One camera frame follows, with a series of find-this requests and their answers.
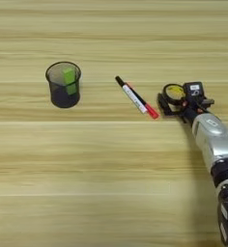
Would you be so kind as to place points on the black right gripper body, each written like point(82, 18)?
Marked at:
point(191, 109)

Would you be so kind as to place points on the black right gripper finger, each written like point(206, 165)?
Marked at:
point(185, 100)
point(163, 104)

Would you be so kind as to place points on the black tape roll yellow core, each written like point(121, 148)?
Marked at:
point(174, 102)

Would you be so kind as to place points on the white marker black cap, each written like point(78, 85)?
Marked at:
point(132, 95)

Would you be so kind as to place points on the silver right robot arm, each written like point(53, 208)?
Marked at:
point(212, 138)

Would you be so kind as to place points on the small black box white label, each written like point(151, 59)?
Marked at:
point(188, 91)

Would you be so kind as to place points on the green rectangular block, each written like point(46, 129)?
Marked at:
point(70, 82)

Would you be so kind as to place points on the black mesh pen cup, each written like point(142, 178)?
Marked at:
point(62, 101)

